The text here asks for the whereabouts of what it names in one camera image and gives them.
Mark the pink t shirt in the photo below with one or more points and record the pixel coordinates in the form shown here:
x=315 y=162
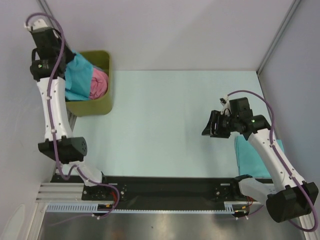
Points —
x=99 y=84

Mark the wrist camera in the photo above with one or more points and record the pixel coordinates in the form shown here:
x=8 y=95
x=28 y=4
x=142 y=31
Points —
x=226 y=110
x=40 y=23

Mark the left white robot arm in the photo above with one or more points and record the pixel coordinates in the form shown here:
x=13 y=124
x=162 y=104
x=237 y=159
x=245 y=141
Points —
x=67 y=151

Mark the olive green plastic bin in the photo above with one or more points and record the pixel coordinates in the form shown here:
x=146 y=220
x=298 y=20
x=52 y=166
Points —
x=101 y=60

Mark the cyan blue t shirt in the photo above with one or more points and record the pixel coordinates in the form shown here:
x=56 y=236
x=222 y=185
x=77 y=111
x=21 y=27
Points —
x=78 y=78

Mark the white slotted cable duct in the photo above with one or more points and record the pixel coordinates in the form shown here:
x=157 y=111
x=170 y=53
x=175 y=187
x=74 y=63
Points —
x=100 y=208

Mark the aluminium extrusion rail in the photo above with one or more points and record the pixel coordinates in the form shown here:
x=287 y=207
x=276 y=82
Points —
x=60 y=193

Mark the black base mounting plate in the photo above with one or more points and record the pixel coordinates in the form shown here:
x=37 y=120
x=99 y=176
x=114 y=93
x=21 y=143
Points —
x=162 y=192

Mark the folded teal t shirt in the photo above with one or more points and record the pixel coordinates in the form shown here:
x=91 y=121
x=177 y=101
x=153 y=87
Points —
x=249 y=161

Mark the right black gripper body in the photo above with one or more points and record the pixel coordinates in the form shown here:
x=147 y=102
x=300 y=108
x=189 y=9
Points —
x=225 y=124

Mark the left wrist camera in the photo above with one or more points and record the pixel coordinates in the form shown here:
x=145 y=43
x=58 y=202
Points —
x=40 y=23

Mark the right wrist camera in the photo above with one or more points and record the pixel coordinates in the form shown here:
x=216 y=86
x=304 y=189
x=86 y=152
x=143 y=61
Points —
x=226 y=110

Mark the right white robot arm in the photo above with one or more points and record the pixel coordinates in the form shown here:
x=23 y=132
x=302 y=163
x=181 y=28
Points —
x=291 y=196

